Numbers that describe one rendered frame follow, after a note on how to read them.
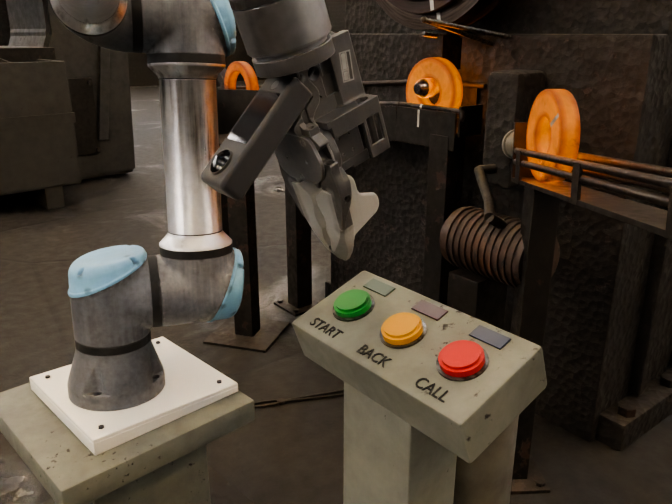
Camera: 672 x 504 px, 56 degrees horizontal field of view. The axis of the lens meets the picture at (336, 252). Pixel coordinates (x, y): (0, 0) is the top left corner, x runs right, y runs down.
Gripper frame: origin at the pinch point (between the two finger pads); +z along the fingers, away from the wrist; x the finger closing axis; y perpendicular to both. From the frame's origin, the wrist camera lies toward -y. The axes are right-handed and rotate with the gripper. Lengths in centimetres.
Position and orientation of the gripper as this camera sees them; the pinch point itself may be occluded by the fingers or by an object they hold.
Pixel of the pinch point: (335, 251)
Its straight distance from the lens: 63.2
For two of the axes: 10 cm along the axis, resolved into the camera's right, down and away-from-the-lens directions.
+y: 7.4, -5.1, 4.4
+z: 2.7, 8.2, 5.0
